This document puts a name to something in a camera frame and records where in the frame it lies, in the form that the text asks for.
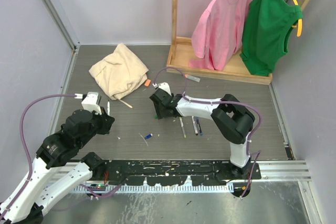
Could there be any white marker dark green end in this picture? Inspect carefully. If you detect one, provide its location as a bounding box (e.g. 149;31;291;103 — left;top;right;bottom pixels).
106;100;110;116

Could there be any beige cloth bag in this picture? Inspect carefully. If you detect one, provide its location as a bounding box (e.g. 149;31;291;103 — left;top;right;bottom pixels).
89;44;149;108

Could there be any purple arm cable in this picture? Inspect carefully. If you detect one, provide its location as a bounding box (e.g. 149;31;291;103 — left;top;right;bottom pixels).
0;93;83;221
153;67;263;198

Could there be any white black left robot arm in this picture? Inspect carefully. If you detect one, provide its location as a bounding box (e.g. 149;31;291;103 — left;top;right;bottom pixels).
1;109;115;223

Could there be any wooden clothes rack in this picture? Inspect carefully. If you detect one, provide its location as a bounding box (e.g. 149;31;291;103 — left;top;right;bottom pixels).
166;0;310;85

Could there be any blue transparent gel pen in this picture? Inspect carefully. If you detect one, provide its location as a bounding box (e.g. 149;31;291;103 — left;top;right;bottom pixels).
196;117;203;136

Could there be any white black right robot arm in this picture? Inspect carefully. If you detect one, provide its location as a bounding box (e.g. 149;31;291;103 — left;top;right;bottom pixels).
150;88;255;179

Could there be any orange highlighter cap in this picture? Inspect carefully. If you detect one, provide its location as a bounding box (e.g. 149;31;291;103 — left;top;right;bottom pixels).
144;79;151;87

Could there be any white marker lime end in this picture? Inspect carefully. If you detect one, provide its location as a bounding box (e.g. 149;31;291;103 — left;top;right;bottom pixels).
179;117;187;138

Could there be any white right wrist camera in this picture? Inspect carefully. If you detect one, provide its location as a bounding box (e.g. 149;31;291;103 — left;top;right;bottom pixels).
152;82;171;95

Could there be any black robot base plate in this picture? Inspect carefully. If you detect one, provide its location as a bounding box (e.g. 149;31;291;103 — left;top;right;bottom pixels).
91;160;261;186

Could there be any aluminium frame rail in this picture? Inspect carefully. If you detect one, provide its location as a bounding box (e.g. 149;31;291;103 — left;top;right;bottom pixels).
42;0;80;51

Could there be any green tank top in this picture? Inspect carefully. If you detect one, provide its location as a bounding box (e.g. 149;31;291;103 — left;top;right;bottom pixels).
240;0;303;77

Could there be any pink t-shirt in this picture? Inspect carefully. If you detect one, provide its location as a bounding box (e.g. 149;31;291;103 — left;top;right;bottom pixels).
189;0;252;71

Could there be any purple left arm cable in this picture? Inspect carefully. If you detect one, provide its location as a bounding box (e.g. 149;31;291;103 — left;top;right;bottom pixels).
0;93;83;221

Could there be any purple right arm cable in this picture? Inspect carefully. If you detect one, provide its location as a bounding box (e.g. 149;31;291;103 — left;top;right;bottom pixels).
153;67;263;198

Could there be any grey highlighter orange tip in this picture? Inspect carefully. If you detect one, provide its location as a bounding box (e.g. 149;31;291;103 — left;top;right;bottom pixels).
184;74;201;82

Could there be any white marker black end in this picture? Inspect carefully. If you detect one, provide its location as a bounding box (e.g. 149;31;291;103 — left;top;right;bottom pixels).
191;116;198;135

